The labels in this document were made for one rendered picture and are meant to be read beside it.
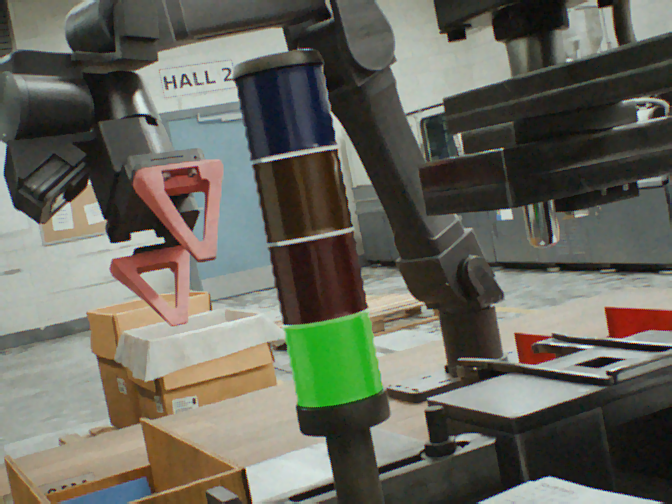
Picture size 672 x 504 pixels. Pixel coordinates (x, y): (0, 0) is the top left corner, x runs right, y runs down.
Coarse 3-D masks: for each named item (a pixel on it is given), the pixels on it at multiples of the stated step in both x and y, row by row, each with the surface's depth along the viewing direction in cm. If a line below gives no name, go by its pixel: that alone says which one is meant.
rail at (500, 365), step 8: (488, 360) 75; (496, 360) 75; (488, 368) 75; (496, 368) 74; (504, 368) 73; (512, 368) 72; (520, 368) 71; (528, 368) 70; (536, 368) 70; (544, 368) 69; (552, 368) 69; (496, 376) 74; (552, 376) 68; (560, 376) 67; (568, 376) 67; (576, 376) 66; (584, 376) 65; (592, 376) 64; (600, 376) 64; (608, 376) 63; (600, 384) 64; (608, 384) 63
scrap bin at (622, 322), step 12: (612, 312) 105; (624, 312) 103; (636, 312) 102; (648, 312) 100; (660, 312) 98; (612, 324) 105; (624, 324) 103; (636, 324) 102; (648, 324) 100; (660, 324) 99; (516, 336) 101; (528, 336) 99; (540, 336) 97; (612, 336) 106; (624, 336) 104; (516, 348) 101; (528, 348) 99; (528, 360) 100; (540, 360) 98
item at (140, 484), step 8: (136, 480) 80; (144, 480) 81; (112, 488) 80; (120, 488) 80; (128, 488) 80; (136, 488) 80; (144, 488) 80; (80, 496) 79; (88, 496) 79; (96, 496) 79; (104, 496) 79; (112, 496) 79; (120, 496) 79; (128, 496) 80; (136, 496) 80; (144, 496) 80
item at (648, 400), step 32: (576, 416) 62; (608, 416) 63; (640, 416) 64; (512, 448) 61; (544, 448) 61; (576, 448) 62; (608, 448) 63; (640, 448) 71; (512, 480) 61; (576, 480) 62; (608, 480) 63
